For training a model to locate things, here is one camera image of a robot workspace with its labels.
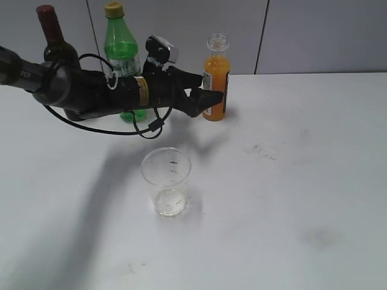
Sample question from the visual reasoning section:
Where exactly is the green plastic soda bottle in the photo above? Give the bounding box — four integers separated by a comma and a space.
103, 1, 148, 124

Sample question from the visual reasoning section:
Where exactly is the dark red wine bottle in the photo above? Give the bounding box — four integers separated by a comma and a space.
36, 4, 100, 121

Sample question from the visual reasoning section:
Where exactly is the transparent plastic cup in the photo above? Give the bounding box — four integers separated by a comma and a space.
141, 147, 192, 217

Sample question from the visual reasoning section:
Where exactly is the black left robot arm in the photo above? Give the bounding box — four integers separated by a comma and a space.
1, 48, 223, 120

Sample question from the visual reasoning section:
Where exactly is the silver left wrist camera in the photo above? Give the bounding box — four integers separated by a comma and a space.
142, 34, 179, 74

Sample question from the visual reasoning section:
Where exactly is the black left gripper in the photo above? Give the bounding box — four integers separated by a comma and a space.
119, 66, 223, 117

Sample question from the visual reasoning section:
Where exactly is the NFC orange juice bottle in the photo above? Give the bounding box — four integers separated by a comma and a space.
203, 33, 230, 121

